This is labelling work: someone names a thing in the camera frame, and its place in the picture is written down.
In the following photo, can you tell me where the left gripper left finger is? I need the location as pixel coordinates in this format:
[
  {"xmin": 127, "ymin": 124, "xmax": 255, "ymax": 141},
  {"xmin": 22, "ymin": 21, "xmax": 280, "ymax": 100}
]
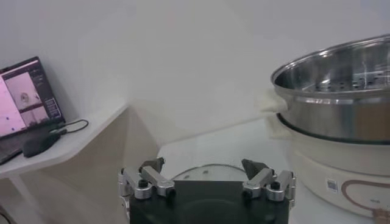
[{"xmin": 118, "ymin": 156, "xmax": 177, "ymax": 201}]

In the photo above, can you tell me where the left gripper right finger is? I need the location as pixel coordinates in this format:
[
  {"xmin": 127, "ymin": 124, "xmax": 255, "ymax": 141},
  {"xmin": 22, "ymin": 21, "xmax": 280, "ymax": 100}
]
[{"xmin": 241, "ymin": 158, "xmax": 297, "ymax": 203}]

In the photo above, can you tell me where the glass lid with cream handle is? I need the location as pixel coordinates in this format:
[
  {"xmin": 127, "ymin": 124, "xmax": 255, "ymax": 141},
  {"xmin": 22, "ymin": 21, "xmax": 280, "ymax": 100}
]
[{"xmin": 170, "ymin": 163, "xmax": 248, "ymax": 183}]

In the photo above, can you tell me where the stainless steel steamer basket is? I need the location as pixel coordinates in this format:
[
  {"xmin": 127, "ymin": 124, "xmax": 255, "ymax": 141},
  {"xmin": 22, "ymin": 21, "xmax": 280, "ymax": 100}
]
[{"xmin": 255, "ymin": 33, "xmax": 390, "ymax": 144}]

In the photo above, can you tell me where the cream electric cooker base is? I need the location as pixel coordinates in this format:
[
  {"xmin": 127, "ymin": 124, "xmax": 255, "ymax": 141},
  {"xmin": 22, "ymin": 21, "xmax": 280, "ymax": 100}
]
[{"xmin": 264, "ymin": 113, "xmax": 390, "ymax": 220}]

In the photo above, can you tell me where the white side table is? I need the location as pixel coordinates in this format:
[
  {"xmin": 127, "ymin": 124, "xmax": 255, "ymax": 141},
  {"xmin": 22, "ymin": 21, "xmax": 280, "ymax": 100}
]
[{"xmin": 0, "ymin": 103, "xmax": 130, "ymax": 224}]

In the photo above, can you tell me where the black computer mouse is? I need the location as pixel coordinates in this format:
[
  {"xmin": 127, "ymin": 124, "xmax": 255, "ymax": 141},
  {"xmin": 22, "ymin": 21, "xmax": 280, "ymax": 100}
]
[{"xmin": 22, "ymin": 132, "xmax": 62, "ymax": 158}]

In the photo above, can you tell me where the black laptop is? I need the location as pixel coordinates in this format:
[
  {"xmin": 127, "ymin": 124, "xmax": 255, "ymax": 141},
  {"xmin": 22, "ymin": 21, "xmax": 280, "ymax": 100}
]
[{"xmin": 0, "ymin": 56, "xmax": 66, "ymax": 165}]

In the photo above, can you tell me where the black mouse cable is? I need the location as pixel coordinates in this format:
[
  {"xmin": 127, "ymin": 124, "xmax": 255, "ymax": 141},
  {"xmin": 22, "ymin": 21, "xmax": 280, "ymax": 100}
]
[{"xmin": 48, "ymin": 119, "xmax": 90, "ymax": 137}]

